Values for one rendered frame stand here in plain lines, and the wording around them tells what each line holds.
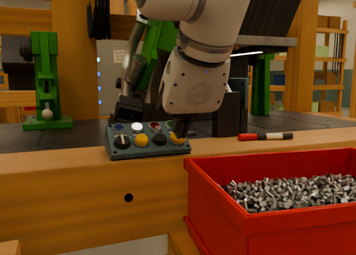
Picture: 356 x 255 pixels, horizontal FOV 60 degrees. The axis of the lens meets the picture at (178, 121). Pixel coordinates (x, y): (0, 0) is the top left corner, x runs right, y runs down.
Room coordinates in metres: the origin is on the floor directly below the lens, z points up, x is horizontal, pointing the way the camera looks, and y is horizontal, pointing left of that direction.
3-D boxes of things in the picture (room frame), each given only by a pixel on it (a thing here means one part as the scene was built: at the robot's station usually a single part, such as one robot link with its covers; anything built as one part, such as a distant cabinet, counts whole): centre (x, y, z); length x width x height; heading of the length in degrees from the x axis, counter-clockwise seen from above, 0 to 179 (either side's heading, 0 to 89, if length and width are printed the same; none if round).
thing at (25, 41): (0.90, 0.43, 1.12); 0.07 x 0.03 x 0.08; 20
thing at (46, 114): (0.83, 0.36, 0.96); 0.06 x 0.03 x 0.06; 20
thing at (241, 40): (0.86, -0.12, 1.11); 0.39 x 0.16 x 0.03; 20
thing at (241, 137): (0.70, -0.20, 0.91); 0.13 x 0.02 x 0.02; 99
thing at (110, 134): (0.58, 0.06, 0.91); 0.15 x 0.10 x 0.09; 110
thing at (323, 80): (6.47, -2.40, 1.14); 2.45 x 0.55 x 2.28; 115
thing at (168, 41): (0.84, 0.03, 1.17); 0.13 x 0.12 x 0.20; 110
